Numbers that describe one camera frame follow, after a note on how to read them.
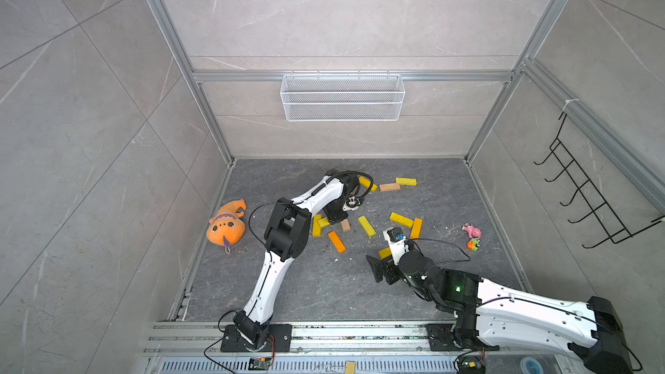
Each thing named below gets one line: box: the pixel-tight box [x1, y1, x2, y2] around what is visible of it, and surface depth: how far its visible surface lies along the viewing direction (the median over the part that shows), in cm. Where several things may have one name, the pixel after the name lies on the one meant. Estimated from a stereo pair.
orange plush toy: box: [206, 199, 247, 254], surface depth 88 cm
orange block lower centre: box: [327, 230, 347, 255], surface depth 94 cm
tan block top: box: [379, 182, 401, 193], surface depth 110 cm
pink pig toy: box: [461, 222, 483, 239], surface depth 97 cm
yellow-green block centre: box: [357, 215, 377, 239], surface depth 100 cm
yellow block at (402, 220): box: [389, 212, 414, 229], surface depth 100 cm
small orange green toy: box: [466, 237, 481, 252], surface depth 92 cm
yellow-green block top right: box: [395, 177, 419, 187], surface depth 113 cm
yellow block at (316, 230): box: [311, 213, 323, 238], surface depth 97 cm
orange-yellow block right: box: [409, 217, 424, 240], surface depth 98 cm
